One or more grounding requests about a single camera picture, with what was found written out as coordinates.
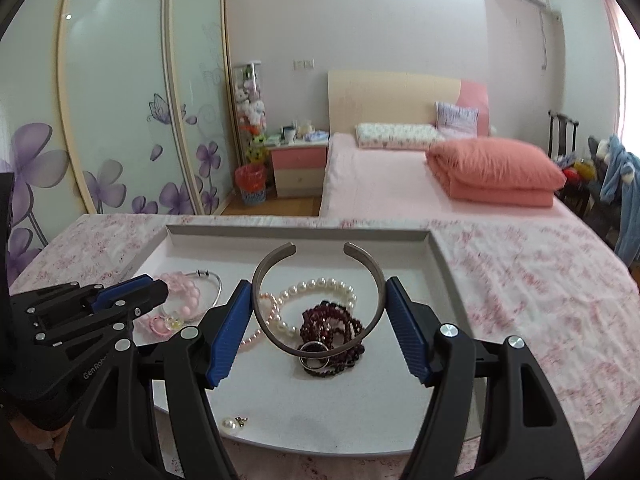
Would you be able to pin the cream and pink headboard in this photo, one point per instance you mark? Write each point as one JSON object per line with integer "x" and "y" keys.
{"x": 380, "y": 95}

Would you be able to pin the grey metal cuff bangle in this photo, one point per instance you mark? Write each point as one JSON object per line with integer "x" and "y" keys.
{"x": 378, "y": 280}

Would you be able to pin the lavender pillow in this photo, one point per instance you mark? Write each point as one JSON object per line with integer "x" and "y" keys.
{"x": 457, "y": 117}

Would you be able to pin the pearl earring with gold charm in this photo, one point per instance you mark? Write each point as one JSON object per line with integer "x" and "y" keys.
{"x": 230, "y": 424}

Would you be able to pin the floral print pillow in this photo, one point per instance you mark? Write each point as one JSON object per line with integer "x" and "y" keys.
{"x": 400, "y": 135}

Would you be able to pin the floral sliding-door wardrobe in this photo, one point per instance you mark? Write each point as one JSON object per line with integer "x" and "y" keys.
{"x": 115, "y": 85}

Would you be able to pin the white wall outlet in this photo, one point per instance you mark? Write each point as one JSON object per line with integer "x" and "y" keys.
{"x": 304, "y": 63}

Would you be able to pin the grey cardboard tray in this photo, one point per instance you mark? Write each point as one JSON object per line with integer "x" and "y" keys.
{"x": 350, "y": 410}

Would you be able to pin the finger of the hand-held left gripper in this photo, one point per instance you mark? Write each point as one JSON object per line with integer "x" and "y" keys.
{"x": 122, "y": 290}
{"x": 145, "y": 305}

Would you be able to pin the folded orange quilt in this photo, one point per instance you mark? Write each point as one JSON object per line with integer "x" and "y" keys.
{"x": 495, "y": 170}

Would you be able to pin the red and blue waste bin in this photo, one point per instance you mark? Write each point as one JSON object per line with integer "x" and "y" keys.
{"x": 250, "y": 185}

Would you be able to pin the pink bed sheet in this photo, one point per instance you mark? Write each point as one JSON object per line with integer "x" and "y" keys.
{"x": 380, "y": 185}

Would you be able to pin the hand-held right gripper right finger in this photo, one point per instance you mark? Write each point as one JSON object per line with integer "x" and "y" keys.
{"x": 405, "y": 330}

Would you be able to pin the dark wooden chair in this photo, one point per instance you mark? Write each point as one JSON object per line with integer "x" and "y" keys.
{"x": 562, "y": 135}

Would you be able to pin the clear tube of plush toys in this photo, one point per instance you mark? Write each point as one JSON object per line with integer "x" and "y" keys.
{"x": 250, "y": 105}

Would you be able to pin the blue plush garment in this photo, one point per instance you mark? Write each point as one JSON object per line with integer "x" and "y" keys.
{"x": 622, "y": 185}

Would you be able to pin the colourful toy pile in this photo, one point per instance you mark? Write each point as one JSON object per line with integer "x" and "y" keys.
{"x": 580, "y": 170}

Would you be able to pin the pink and cream nightstand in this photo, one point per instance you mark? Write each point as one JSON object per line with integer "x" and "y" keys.
{"x": 300, "y": 170}

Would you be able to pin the pink curtain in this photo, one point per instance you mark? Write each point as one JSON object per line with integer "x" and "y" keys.
{"x": 617, "y": 60}

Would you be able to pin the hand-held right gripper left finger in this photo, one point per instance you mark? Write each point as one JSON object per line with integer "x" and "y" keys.
{"x": 230, "y": 330}

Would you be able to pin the silver bangle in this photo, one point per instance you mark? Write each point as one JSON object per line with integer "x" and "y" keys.
{"x": 219, "y": 287}

